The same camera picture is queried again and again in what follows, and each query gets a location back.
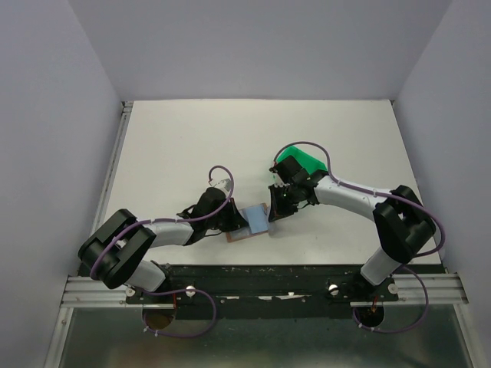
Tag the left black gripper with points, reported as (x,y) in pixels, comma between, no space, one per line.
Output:
(236,221)

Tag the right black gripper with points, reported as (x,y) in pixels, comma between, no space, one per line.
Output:
(277,211)

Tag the tan leather card holder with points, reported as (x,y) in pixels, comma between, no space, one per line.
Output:
(257,218)

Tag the credit card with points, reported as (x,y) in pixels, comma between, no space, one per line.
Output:
(272,228)

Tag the green plastic bin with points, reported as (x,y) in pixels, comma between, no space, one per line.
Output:
(308,162)

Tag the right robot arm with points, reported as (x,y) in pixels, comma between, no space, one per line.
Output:
(402,223)

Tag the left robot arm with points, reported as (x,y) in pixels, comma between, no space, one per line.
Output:
(114,253)

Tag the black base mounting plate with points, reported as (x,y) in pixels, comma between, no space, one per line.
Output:
(194,292)

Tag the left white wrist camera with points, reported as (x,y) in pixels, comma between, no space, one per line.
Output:
(224,185)

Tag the aluminium extrusion rail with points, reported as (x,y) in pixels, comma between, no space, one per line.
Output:
(83,292)

